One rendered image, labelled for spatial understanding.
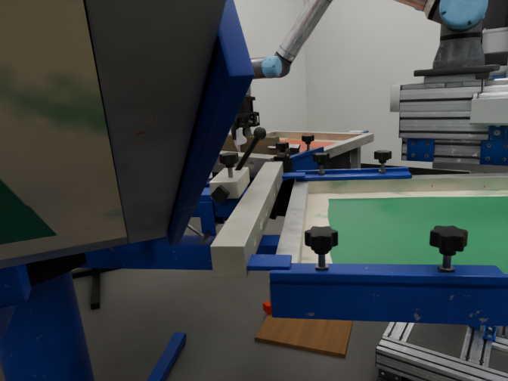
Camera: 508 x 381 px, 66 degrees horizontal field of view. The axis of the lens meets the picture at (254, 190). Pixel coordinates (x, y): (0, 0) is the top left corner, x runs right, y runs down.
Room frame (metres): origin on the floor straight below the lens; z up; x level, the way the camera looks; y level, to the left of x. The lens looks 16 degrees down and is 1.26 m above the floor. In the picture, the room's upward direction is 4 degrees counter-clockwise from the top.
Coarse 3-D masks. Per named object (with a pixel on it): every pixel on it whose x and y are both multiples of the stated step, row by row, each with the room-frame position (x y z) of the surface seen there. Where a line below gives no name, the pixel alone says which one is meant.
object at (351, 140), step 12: (276, 132) 2.12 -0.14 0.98; (288, 132) 2.07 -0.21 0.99; (300, 132) 2.02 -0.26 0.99; (312, 132) 1.98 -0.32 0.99; (324, 132) 1.94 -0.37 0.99; (336, 132) 1.91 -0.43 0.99; (348, 132) 1.88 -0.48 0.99; (336, 144) 1.56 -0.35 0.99; (348, 144) 1.61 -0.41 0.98; (360, 144) 1.69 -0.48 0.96
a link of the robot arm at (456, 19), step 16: (400, 0) 1.25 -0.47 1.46; (416, 0) 1.21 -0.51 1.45; (432, 0) 1.18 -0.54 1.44; (448, 0) 1.14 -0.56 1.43; (464, 0) 1.13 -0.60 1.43; (480, 0) 1.12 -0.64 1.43; (432, 16) 1.20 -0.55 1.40; (448, 16) 1.14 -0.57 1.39; (464, 16) 1.13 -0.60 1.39; (480, 16) 1.12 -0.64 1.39
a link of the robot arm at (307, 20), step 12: (312, 0) 1.49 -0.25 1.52; (324, 0) 1.47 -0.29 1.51; (300, 12) 1.52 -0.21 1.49; (312, 12) 1.49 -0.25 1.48; (324, 12) 1.51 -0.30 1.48; (300, 24) 1.50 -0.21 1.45; (312, 24) 1.50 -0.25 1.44; (288, 36) 1.53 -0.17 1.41; (300, 36) 1.51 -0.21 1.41; (288, 48) 1.53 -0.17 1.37; (300, 48) 1.54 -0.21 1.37; (288, 60) 1.54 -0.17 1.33; (288, 72) 1.60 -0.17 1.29
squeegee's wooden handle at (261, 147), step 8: (248, 136) 1.49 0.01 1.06; (272, 136) 1.43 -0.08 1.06; (224, 144) 1.58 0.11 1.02; (232, 144) 1.55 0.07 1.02; (248, 144) 1.49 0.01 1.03; (256, 144) 1.46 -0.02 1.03; (264, 144) 1.44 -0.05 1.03; (272, 144) 1.42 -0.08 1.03; (256, 152) 1.47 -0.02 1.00; (264, 152) 1.44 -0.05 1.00
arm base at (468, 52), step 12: (444, 36) 1.30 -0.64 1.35; (456, 36) 1.27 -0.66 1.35; (468, 36) 1.25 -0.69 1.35; (480, 36) 1.27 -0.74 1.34; (444, 48) 1.29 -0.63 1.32; (456, 48) 1.26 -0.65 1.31; (468, 48) 1.25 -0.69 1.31; (480, 48) 1.26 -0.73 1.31; (444, 60) 1.27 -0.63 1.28; (456, 60) 1.25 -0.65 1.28; (468, 60) 1.24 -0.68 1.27; (480, 60) 1.24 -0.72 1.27
